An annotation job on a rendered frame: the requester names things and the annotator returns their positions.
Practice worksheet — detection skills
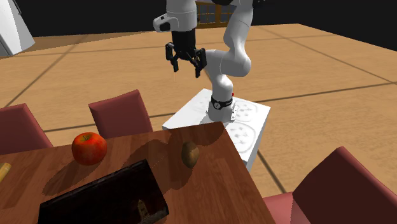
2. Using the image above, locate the wooden framed window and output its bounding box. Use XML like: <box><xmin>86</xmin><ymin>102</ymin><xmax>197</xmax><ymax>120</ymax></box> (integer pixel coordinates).
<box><xmin>195</xmin><ymin>1</ymin><xmax>237</xmax><ymax>29</ymax></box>

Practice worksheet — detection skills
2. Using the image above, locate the red apple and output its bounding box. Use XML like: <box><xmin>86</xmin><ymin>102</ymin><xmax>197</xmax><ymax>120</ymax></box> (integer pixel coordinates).
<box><xmin>71</xmin><ymin>132</ymin><xmax>108</xmax><ymax>166</ymax></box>

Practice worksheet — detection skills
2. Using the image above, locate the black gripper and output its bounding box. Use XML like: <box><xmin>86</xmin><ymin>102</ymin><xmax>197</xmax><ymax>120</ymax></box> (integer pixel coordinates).
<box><xmin>165</xmin><ymin>28</ymin><xmax>208</xmax><ymax>79</ymax></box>

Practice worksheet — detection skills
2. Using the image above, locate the white patterned robot stand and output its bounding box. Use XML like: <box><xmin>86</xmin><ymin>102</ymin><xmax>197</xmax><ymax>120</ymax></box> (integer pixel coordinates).
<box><xmin>162</xmin><ymin>88</ymin><xmax>271</xmax><ymax>173</ymax></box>

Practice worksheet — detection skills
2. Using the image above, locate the brown kiwi fruit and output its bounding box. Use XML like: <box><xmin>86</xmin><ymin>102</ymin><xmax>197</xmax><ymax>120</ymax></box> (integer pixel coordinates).
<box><xmin>181</xmin><ymin>141</ymin><xmax>200</xmax><ymax>169</ymax></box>

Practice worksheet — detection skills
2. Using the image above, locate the dark red chair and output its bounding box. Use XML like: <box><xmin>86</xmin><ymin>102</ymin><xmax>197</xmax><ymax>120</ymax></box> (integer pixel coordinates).
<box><xmin>0</xmin><ymin>103</ymin><xmax>54</xmax><ymax>156</ymax></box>
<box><xmin>88</xmin><ymin>89</ymin><xmax>154</xmax><ymax>139</ymax></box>
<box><xmin>263</xmin><ymin>146</ymin><xmax>397</xmax><ymax>224</ymax></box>

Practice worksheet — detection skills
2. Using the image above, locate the brown wooden table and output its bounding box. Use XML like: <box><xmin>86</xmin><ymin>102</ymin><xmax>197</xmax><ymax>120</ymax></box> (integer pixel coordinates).
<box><xmin>0</xmin><ymin>121</ymin><xmax>277</xmax><ymax>224</ymax></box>

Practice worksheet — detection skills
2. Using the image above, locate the yellow cylindrical object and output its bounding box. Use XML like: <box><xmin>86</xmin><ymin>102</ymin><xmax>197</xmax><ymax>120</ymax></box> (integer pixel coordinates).
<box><xmin>0</xmin><ymin>162</ymin><xmax>12</xmax><ymax>184</ymax></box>

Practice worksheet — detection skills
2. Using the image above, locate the white refrigerator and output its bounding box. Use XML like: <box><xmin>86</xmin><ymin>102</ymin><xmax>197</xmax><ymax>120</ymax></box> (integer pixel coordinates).
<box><xmin>0</xmin><ymin>0</ymin><xmax>36</xmax><ymax>57</ymax></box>

